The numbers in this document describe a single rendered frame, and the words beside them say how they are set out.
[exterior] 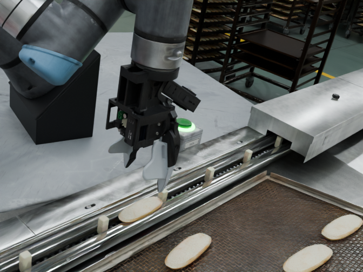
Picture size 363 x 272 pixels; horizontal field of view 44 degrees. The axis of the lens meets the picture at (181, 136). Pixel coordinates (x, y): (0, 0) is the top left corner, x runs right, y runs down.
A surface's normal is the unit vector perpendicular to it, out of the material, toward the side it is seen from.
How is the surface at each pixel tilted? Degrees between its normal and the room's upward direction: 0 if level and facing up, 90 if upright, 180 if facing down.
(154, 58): 90
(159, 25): 90
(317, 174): 0
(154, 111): 0
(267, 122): 90
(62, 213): 0
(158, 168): 74
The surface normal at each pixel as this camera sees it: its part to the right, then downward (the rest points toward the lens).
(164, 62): 0.34, 0.50
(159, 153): 0.73, 0.18
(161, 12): -0.15, 0.44
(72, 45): 0.53, 0.22
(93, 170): 0.18, -0.87
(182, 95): 0.69, 0.48
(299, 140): -0.67, 0.24
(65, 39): 0.36, 0.07
